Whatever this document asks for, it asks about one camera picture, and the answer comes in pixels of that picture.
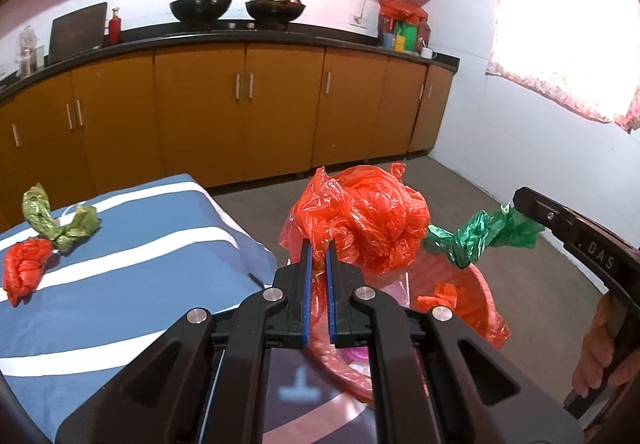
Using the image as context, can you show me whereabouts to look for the wooden base cabinets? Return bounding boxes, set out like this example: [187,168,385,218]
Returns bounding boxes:
[0,41,456,229]

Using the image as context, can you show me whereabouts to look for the floral pink window curtain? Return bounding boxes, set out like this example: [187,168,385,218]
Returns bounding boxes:
[485,0,640,132]

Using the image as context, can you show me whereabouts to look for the blue white striped sheet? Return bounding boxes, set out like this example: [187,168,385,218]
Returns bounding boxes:
[0,174,278,442]

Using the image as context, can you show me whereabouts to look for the magenta plastic bag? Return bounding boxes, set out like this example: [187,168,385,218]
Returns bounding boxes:
[345,346,373,367]

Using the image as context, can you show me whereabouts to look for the red bag on countertop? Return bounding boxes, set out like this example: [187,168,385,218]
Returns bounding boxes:
[378,0,430,49]

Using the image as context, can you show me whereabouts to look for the green plastic container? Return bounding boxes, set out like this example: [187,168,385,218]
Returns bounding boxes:
[400,21,419,52]

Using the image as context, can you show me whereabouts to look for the dark cutting board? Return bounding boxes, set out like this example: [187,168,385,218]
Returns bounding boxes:
[47,2,108,64]

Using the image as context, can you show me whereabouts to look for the black wok with lid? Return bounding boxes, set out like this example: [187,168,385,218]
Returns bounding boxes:
[245,0,307,22]

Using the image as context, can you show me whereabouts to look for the black countertop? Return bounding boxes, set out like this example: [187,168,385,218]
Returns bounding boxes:
[0,21,461,99]

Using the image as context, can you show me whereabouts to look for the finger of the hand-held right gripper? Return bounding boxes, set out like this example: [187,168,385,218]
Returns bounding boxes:
[512,186,577,251]

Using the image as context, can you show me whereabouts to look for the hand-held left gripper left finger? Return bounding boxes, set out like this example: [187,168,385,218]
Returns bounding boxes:
[55,241,314,444]

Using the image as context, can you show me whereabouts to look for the black open wok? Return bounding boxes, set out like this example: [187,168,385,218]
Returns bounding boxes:
[169,0,233,23]

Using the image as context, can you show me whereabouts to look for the gas stove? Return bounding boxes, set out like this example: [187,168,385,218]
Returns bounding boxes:
[177,18,291,32]

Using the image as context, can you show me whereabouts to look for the red plastic bag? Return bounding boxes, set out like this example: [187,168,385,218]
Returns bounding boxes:
[417,281,458,312]
[292,163,432,325]
[2,238,53,307]

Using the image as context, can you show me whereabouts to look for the red lined plastic bin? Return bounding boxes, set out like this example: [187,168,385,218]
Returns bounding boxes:
[279,214,512,407]

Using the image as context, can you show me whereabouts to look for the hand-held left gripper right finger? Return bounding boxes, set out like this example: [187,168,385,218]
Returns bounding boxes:
[327,241,586,444]

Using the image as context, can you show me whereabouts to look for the olive green plastic bag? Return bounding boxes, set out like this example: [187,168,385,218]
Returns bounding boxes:
[22,184,101,255]

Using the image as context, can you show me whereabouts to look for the person's right hand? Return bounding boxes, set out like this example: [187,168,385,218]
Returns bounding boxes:
[571,294,640,400]

